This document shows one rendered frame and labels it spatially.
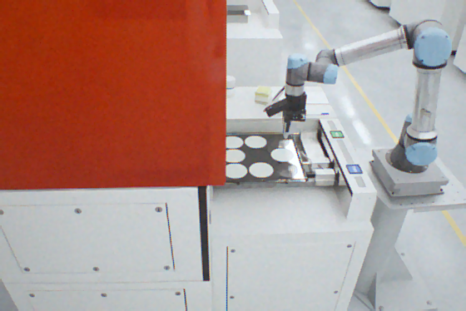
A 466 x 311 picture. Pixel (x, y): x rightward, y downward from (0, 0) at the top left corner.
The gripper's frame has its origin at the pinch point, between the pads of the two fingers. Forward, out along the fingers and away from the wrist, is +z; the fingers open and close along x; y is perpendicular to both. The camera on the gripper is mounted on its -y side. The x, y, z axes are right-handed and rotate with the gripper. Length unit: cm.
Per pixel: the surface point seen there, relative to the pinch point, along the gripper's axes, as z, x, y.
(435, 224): 101, 35, 124
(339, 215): 19.1, -30.2, 18.2
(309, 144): 13.2, 12.1, 16.1
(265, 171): 11.2, -9.7, -9.1
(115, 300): 29, -55, -67
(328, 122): 5.6, 18.6, 25.8
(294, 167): 11.3, -7.7, 4.1
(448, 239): 101, 21, 127
